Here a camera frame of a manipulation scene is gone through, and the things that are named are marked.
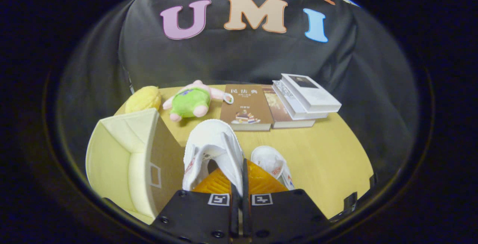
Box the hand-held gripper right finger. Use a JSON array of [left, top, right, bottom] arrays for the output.
[[242, 158, 331, 238]]

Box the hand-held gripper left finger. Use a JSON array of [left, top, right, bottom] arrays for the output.
[[150, 168, 240, 238]]

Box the white canvas shoe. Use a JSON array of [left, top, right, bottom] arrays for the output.
[[182, 119, 245, 196], [250, 146, 295, 191]]

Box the beige fabric storage box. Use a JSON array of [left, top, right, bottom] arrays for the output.
[[85, 108, 186, 225]]

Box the thin brown book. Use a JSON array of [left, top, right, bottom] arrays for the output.
[[261, 85, 316, 129]]

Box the green and pink plush toy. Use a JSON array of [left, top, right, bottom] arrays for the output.
[[162, 80, 234, 122]]

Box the brown book with illustrated cover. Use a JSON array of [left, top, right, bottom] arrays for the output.
[[220, 84, 274, 131]]

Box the thick white book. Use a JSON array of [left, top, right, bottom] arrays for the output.
[[280, 73, 342, 113]]

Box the yellow plush toy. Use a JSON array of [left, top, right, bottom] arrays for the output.
[[125, 85, 162, 114]]

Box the black backdrop cloth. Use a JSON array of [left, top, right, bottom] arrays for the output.
[[56, 0, 420, 185]]

